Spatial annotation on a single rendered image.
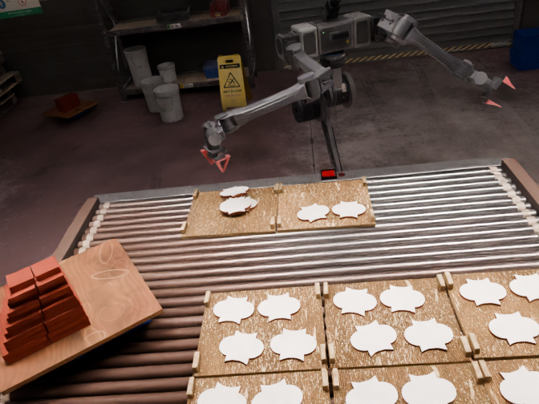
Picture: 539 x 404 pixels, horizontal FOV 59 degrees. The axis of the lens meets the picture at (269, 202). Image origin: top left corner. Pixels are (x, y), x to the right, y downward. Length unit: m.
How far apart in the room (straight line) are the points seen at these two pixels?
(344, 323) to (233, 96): 4.31
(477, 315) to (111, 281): 1.24
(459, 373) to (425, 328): 0.17
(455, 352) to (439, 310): 0.16
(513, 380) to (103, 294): 1.29
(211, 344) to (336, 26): 1.68
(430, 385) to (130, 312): 0.94
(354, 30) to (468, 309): 1.55
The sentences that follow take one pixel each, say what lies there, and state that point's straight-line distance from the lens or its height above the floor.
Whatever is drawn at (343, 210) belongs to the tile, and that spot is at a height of 0.95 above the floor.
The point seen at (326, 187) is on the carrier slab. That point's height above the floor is 0.94.
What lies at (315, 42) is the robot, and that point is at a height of 1.45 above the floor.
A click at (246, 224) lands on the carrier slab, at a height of 0.94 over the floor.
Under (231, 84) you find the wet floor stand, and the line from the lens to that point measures 5.61.
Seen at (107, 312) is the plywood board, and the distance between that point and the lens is 1.70.
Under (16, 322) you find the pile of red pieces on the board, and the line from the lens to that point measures 1.61.
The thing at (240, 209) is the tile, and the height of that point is 0.97.
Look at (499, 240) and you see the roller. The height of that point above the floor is 0.92.
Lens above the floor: 2.14
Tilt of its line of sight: 33 degrees down
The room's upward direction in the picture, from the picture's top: 8 degrees counter-clockwise
